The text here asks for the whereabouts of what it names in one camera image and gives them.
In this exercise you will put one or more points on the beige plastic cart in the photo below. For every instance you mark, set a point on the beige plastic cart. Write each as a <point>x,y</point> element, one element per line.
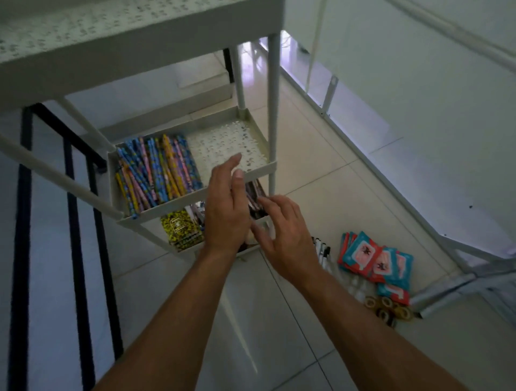
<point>141,44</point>

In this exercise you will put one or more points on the pile of small tape rolls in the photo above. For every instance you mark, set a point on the pile of small tape rolls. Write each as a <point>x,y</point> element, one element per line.
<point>389,310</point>

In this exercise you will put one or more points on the pile of small staplers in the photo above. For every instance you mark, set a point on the pile of small staplers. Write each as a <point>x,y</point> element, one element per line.
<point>195,213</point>

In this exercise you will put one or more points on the person's left forearm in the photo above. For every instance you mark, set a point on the person's left forearm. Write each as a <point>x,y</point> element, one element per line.
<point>173,330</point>

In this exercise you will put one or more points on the white wall conduit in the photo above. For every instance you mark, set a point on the white wall conduit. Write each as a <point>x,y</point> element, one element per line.
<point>455,30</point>

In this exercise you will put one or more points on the person's left hand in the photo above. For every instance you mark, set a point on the person's left hand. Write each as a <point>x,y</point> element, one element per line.
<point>227,213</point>

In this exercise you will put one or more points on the row of black-capped white markers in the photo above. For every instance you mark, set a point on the row of black-capped white markers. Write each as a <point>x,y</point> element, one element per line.
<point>322,251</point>

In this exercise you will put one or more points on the person's right forearm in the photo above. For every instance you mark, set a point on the person's right forearm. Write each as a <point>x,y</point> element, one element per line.
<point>375,342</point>

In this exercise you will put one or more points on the thin beige wall strip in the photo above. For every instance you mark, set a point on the thin beige wall strip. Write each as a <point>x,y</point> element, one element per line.
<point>315,44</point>

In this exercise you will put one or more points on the yellow black patterned packets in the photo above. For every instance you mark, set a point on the yellow black patterned packets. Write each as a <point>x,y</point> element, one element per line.
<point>181,231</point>

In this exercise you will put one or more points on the clear plastic bottle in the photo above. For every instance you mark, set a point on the clear plastic bottle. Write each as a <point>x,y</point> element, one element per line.
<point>352,286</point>
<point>362,292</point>

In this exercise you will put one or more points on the pile of colourful patterned pencils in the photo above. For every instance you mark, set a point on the pile of colourful patterned pencils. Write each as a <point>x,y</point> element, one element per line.
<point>157,173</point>

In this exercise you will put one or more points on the black metal stair railing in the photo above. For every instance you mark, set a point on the black metal stair railing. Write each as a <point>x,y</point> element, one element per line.
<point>228,66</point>
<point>76,241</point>

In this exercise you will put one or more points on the pile of teal wipe packets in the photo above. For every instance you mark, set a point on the pile of teal wipe packets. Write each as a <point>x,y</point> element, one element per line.
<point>367,253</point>

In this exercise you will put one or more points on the grey metal partition frame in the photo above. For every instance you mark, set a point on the grey metal partition frame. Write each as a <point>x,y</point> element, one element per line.
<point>328,94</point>

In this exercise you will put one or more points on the white partition board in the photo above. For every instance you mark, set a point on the white partition board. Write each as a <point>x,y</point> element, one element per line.
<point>403,60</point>

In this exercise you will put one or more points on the person's right hand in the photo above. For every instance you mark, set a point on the person's right hand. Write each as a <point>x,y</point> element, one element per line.
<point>290,245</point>

